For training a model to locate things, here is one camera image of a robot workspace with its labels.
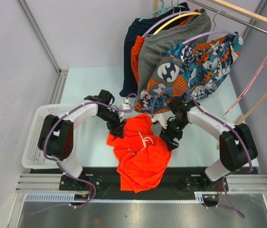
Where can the aluminium frame post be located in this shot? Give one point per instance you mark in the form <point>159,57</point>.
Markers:
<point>38,33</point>

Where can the patterned blue orange shorts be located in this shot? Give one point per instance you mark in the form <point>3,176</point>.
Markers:
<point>189,71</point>

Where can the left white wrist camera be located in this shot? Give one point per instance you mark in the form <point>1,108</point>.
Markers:
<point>125,108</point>

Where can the dark orange hanging shorts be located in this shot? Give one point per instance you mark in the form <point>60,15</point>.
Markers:
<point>136,54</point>

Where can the metal clothes rail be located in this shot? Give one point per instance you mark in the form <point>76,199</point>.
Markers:
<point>220,7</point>

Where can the grey shorts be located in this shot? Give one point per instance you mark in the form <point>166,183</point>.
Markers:
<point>156,46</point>

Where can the white slotted cable duct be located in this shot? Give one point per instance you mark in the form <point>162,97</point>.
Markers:
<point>73,198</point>

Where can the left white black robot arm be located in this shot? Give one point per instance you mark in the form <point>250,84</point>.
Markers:
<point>56,138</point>

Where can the navy blue shorts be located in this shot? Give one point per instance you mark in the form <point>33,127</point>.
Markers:
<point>129,82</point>

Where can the pink wire hanger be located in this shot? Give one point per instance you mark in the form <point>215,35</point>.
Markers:
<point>248,85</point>

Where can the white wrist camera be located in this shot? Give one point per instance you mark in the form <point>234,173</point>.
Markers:
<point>159,119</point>
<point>125,108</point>

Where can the purple hanger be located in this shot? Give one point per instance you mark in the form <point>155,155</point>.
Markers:
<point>165,19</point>
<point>209,35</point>

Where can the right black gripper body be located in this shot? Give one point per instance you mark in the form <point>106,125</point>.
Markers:
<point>175,128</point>

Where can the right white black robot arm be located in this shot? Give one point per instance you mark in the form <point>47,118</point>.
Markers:
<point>237,146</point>

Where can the wooden clothes rack frame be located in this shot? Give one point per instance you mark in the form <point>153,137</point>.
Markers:
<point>254,107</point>

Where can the purple hanger rear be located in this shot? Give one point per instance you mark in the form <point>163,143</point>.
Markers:
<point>165,19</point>

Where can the teal hanger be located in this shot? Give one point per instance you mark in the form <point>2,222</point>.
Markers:
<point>158,8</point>

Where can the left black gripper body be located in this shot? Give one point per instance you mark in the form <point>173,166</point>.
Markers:
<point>112,118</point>

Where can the bright orange shorts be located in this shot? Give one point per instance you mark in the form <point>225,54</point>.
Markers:
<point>143,157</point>

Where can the white plastic laundry basket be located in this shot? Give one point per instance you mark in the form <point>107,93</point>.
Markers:
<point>33,157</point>

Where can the yellow hanger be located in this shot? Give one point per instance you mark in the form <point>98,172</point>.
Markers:
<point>174,19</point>

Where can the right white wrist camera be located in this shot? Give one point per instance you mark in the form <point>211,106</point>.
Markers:
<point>159,119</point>

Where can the purple hanger front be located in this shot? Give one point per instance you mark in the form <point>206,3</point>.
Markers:
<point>209,35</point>

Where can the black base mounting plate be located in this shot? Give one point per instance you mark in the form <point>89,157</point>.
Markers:
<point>176,185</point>

